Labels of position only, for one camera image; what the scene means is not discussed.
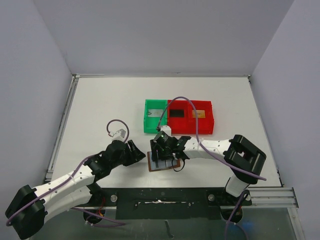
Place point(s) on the aluminium left frame rail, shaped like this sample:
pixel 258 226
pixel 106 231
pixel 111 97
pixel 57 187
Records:
pixel 62 126

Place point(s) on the red plastic bin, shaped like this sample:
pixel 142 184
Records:
pixel 205 125
pixel 179 125

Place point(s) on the brown leather card holder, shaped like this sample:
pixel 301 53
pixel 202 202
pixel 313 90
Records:
pixel 149 159

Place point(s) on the red plastic bin middle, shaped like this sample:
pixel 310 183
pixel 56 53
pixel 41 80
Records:
pixel 179 125

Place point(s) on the green plastic bin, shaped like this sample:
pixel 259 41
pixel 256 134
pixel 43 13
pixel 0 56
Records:
pixel 150 123

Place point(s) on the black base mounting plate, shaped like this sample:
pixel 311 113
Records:
pixel 164 203

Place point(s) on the red plastic bin right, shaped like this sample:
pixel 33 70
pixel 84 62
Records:
pixel 205 125

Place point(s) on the aluminium front frame rail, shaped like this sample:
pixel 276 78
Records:
pixel 263 197

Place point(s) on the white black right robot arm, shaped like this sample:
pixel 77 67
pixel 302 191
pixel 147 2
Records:
pixel 239 154

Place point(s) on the silver VIP card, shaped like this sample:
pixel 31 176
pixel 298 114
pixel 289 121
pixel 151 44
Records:
pixel 154 113

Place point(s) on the gold VIP card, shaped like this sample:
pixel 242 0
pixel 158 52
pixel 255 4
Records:
pixel 199 113

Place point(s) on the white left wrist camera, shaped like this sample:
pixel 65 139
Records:
pixel 119 135

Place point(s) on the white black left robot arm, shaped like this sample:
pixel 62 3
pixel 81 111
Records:
pixel 31 207

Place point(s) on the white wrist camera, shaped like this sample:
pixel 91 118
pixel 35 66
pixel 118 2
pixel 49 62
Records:
pixel 166 129
pixel 119 135

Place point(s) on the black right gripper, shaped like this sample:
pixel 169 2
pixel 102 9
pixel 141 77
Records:
pixel 157 150

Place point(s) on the aluminium frame rail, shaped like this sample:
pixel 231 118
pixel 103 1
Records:
pixel 263 197
pixel 62 126

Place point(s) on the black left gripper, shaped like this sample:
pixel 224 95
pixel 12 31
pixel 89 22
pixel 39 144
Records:
pixel 130 152

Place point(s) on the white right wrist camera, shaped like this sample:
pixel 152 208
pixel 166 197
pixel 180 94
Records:
pixel 166 129

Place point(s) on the black card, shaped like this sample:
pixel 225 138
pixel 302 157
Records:
pixel 176 113

